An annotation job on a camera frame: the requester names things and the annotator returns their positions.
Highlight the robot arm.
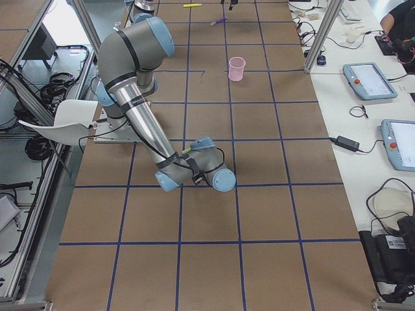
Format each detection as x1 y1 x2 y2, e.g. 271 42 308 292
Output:
124 0 239 24
98 13 236 192

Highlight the pink mesh cup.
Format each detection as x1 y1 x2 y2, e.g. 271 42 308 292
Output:
228 56 246 82

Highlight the purple marker pen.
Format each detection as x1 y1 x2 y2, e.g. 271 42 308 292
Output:
210 16 227 26

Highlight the yellow marker pen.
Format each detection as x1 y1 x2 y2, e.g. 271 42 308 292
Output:
183 3 202 8

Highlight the black power adapter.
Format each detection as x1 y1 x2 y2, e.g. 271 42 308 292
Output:
316 54 327 66

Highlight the white keyboard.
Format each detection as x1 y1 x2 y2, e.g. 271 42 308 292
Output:
338 1 362 24

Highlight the green marker pen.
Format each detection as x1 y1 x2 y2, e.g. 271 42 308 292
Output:
182 147 192 154

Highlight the upper teach pendant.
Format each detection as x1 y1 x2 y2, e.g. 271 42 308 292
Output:
342 62 397 100

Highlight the teach pendant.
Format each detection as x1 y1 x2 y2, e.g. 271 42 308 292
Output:
342 62 397 100
381 119 414 172

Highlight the person in black shirt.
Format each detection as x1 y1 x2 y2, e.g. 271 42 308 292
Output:
380 0 414 41

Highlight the black power brick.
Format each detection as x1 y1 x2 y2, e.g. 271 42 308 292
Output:
329 135 360 152

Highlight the white plastic chair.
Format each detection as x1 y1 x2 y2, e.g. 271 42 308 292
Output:
19 99 98 146

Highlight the lower teach pendant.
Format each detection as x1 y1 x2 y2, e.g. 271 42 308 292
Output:
381 119 414 172

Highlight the black box with label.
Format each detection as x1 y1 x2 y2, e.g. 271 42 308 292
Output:
359 231 414 284

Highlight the aluminium frame post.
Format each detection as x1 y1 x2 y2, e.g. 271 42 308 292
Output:
304 0 344 74

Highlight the small black cable loop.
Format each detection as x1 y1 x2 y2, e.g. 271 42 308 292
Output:
349 105 369 119

